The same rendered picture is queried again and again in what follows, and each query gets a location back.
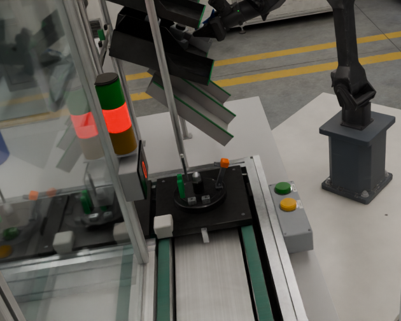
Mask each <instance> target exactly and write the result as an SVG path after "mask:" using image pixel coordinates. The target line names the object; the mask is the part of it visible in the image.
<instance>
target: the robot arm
mask: <svg viewBox="0 0 401 321"><path fill-rule="evenodd" d="M285 1H286V0H243V1H241V2H238V3H237V2H234V3H232V4H229V3H228V2H227V0H209V1H208V4H209V5H210V6H212V7H213V8H214V9H215V10H216V11H214V9H213V10H212V12H211V15H210V17H209V18H207V19H206V20H205V21H203V24H204V23H207V24H206V25H204V26H203V27H201V28H200V29H198V30H197V29H195V30H196V31H195V32H193V36H194V37H205V38H216V39H217V41H223V40H224V39H225V36H226V33H227V32H226V31H229V30H230V28H231V27H234V26H236V25H243V22H246V21H248V20H251V19H253V18H255V17H258V16H261V17H262V20H263V21H265V20H266V19H267V16H268V14H269V13H270V12H271V11H273V10H276V9H278V8H280V7H281V6H282V4H283V3H284V2H285ZM327 2H328V3H329V5H330V6H331V7H332V9H333V16H334V28H335V40H336V47H337V58H338V67H337V69H336V70H334V71H332V72H331V74H330V76H331V79H332V86H331V87H333V88H334V92H335V94H336V96H337V100H338V102H339V106H340V107H342V120H343V121H342V122H341V126H344V127H349V128H352V129H356V130H359V131H362V130H364V129H365V128H366V127H367V126H368V125H369V124H371V123H372V122H373V121H374V119H373V118H371V102H370V100H371V99H373V98H374V97H375V95H376V90H375V89H374V88H373V86H372V85H371V84H370V83H369V81H368V80H367V77H366V73H365V69H364V68H363V66H362V65H361V64H360V63H359V61H358V49H357V41H356V26H355V11H354V2H355V0H327ZM224 27H225V28H224ZM225 29H226V30H225Z"/></svg>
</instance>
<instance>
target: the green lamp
mask: <svg viewBox="0 0 401 321"><path fill-rule="evenodd" d="M95 89H96V92H97V96H98V98H99V102H100V105H101V109H102V110H114V109H117V108H119V107H121V106H122V105H124V103H125V98H124V94H123V90H122V86H121V83H120V79H119V78H118V80H117V81H115V82H114V83H111V84H109V85H104V86H95Z"/></svg>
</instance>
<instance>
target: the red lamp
mask: <svg viewBox="0 0 401 321"><path fill-rule="evenodd" d="M102 113H103V115H104V119H105V122H106V126H107V128H108V132H111V133H118V132H123V131H125V130H127V129H128V128H129V127H130V126H131V121H130V116H129V112H128V109H127V105H126V102H125V103H124V105H122V106H121V107H119V108H117V109H114V110H102Z"/></svg>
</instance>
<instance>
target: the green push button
mask: <svg viewBox="0 0 401 321"><path fill-rule="evenodd" d="M275 189H276V192H277V193H279V194H285V193H288V192H289V191H291V185H290V184H289V183H287V182H280V183H278V184H276V186H275Z"/></svg>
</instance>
